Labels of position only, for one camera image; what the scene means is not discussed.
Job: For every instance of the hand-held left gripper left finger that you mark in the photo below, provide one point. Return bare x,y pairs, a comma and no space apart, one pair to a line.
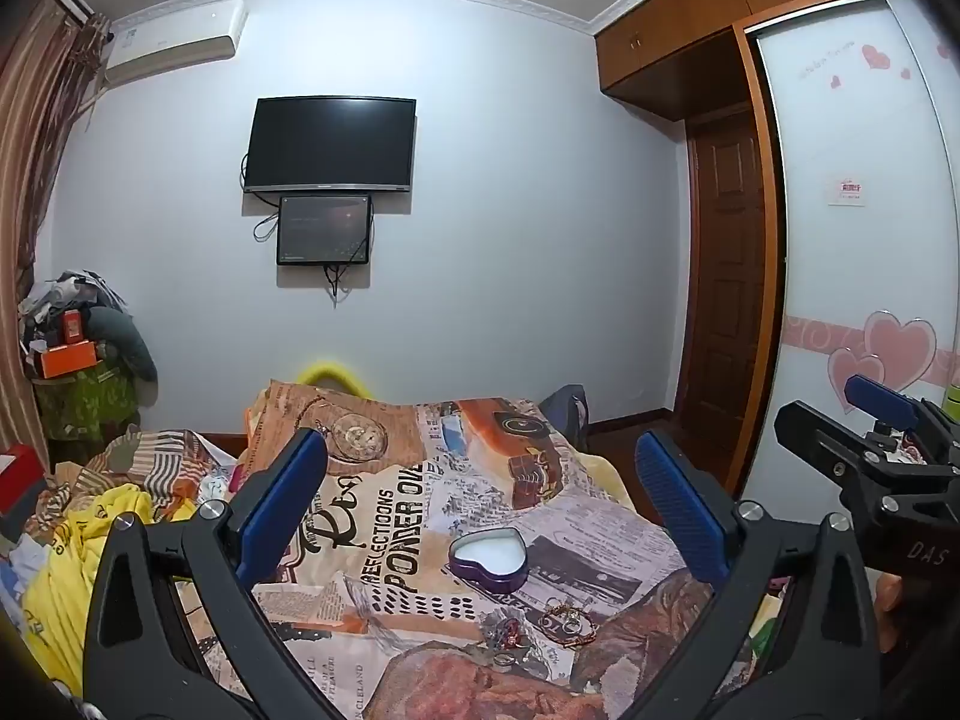
289,499

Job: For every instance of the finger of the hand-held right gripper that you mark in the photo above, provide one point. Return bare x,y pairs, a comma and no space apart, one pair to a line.
821,439
881,399

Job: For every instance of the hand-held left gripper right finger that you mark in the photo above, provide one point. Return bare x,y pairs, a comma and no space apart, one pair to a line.
679,502

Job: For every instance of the purple heart-shaped tin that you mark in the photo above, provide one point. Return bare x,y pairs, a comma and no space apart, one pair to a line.
491,559

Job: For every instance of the person's right hand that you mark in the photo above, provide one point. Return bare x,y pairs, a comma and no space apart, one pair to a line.
889,607

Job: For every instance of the yellow curved object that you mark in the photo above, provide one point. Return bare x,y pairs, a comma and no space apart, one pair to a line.
330,373

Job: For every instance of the dark blue bag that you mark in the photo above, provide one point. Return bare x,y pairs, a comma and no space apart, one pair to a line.
568,405

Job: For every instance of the printed newspaper-pattern blanket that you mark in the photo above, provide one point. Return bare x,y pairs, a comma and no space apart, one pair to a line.
450,480

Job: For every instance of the brown wooden door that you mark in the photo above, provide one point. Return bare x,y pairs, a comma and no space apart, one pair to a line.
724,270

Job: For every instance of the white wardrobe door pink hearts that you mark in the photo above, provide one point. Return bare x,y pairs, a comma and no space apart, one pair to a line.
855,202

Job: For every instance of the green patterned cloth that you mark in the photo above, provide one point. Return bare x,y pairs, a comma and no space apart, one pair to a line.
82,405

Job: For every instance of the yellow cloth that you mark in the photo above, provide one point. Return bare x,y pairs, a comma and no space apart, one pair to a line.
64,570

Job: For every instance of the orange box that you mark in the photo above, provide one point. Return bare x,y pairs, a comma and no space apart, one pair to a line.
67,360

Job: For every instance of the red box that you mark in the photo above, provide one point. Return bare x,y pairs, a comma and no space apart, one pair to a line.
19,487

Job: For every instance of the pile of clothes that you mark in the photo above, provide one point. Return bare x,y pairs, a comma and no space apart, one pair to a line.
82,307

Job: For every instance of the wooden overhead cabinet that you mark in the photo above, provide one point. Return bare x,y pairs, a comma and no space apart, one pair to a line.
675,37

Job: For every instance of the brown striped curtain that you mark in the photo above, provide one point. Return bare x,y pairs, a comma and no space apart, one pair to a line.
37,165

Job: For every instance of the white air conditioner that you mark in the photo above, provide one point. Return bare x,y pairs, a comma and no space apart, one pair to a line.
169,41

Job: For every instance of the small black wall monitor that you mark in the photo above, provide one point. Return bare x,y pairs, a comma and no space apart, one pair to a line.
324,229

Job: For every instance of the black wall television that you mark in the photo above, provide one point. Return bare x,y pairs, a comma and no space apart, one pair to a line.
330,142

